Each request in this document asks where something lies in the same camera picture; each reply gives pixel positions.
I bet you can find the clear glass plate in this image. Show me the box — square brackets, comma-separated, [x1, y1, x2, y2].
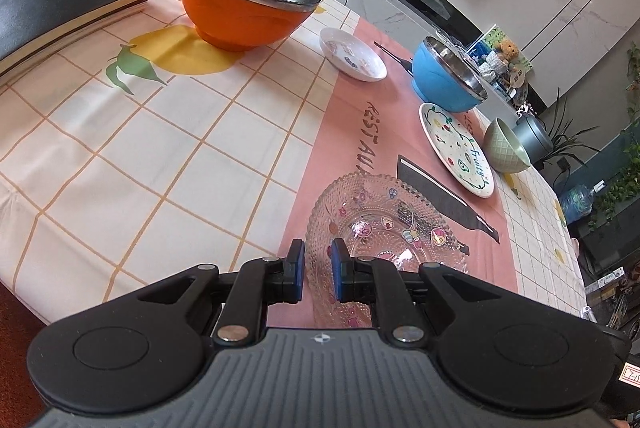
[305, 171, 469, 328]

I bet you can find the white painted fruit plate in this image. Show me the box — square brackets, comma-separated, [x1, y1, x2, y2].
[419, 102, 495, 199]

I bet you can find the green ceramic bowl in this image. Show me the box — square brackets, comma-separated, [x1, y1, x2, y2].
[483, 118, 530, 174]

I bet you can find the blue steel-lined bowl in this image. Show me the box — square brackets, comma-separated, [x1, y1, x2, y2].
[412, 36, 487, 113]

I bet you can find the small white dish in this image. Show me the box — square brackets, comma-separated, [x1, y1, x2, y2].
[319, 28, 387, 83]

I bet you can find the pink and checked tablecloth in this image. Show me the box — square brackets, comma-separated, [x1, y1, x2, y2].
[0, 0, 589, 326]

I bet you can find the grey round trash can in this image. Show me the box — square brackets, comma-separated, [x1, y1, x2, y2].
[513, 114, 553, 164]

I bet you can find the blue water jug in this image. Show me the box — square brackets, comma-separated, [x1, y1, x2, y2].
[559, 180, 605, 225]

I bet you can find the green potted plant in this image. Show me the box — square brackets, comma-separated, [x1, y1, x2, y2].
[538, 90, 600, 173]

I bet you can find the teddy bear toy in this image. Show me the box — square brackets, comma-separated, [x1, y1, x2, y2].
[496, 37, 520, 63]

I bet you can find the black notebook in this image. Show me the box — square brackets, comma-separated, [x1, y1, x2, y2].
[0, 0, 160, 78]

